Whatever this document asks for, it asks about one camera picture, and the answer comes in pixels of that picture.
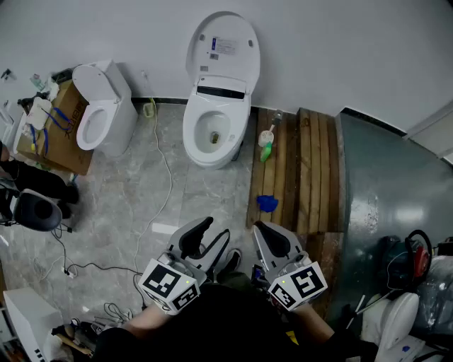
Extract teal metal platform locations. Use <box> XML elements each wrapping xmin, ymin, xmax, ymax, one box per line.
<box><xmin>327</xmin><ymin>112</ymin><xmax>453</xmax><ymax>326</ymax></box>

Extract person's black shoe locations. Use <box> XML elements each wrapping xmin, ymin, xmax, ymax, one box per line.
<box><xmin>215</xmin><ymin>249</ymin><xmax>243</xmax><ymax>284</ymax></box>

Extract white smart toilet bowl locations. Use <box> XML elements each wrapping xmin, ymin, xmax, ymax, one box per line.
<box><xmin>183</xmin><ymin>75</ymin><xmax>252</xmax><ymax>170</ymax></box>

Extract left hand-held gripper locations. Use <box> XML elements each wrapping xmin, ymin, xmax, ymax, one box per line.
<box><xmin>138</xmin><ymin>216</ymin><xmax>231</xmax><ymax>315</ymax></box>

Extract wooden slat platform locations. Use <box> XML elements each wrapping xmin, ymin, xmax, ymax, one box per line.
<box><xmin>246</xmin><ymin>107</ymin><xmax>347</xmax><ymax>321</ymax></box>

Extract black floor cable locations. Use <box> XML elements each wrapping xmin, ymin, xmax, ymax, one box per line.
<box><xmin>52</xmin><ymin>226</ymin><xmax>142</xmax><ymax>280</ymax></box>

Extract person's left forearm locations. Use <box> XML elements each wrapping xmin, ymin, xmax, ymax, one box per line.
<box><xmin>123</xmin><ymin>303</ymin><xmax>178</xmax><ymax>337</ymax></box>

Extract small white toilet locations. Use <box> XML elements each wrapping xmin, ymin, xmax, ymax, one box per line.
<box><xmin>71</xmin><ymin>59</ymin><xmax>139</xmax><ymax>158</ymax></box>

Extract red black power tool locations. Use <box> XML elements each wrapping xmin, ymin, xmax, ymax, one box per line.
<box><xmin>405</xmin><ymin>229</ymin><xmax>433</xmax><ymax>280</ymax></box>

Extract grey padded stool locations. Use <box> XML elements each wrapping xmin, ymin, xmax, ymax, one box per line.
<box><xmin>12</xmin><ymin>189</ymin><xmax>64</xmax><ymax>233</ymax></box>

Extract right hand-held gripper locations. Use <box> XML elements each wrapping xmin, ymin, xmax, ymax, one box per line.
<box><xmin>251</xmin><ymin>220</ymin><xmax>328</xmax><ymax>313</ymax></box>

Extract blue cloth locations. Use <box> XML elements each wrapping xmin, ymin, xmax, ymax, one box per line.
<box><xmin>256</xmin><ymin>194</ymin><xmax>280</xmax><ymax>213</ymax></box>

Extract person's black shirt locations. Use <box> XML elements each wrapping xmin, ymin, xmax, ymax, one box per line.
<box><xmin>91</xmin><ymin>282</ymin><xmax>379</xmax><ymax>362</ymax></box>

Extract person's right forearm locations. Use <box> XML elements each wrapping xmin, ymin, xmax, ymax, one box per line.
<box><xmin>289</xmin><ymin>303</ymin><xmax>336</xmax><ymax>340</ymax></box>

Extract white box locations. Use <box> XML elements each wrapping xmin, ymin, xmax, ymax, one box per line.
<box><xmin>2</xmin><ymin>286</ymin><xmax>64</xmax><ymax>362</ymax></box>

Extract white plastic pouch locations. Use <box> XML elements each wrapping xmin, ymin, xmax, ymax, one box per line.
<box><xmin>26</xmin><ymin>97</ymin><xmax>52</xmax><ymax>130</ymax></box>

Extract clear plastic wrapped bundle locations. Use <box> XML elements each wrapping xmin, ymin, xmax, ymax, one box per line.
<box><xmin>413</xmin><ymin>254</ymin><xmax>453</xmax><ymax>340</ymax></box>

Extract brown cardboard box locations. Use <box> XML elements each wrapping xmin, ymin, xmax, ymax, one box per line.
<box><xmin>16</xmin><ymin>79</ymin><xmax>95</xmax><ymax>177</ymax></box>

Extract white cable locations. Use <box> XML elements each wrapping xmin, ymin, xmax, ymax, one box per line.
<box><xmin>132</xmin><ymin>97</ymin><xmax>174</xmax><ymax>284</ymax></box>

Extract blue strap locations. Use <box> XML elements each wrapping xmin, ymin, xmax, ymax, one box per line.
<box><xmin>30</xmin><ymin>107</ymin><xmax>71</xmax><ymax>156</ymax></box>

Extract person's dark green trousers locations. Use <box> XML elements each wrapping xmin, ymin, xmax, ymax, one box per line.
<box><xmin>216</xmin><ymin>270</ymin><xmax>253</xmax><ymax>288</ymax></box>

